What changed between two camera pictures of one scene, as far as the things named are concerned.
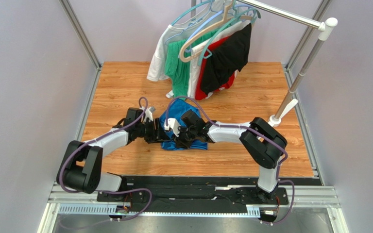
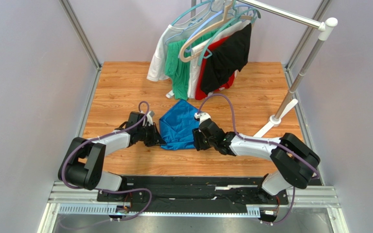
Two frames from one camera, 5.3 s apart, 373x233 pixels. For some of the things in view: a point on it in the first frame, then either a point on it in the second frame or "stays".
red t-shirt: (199, 94) stays
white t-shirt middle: (197, 54) stays
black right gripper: (186, 135) → (201, 139)
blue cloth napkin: (172, 116) stays
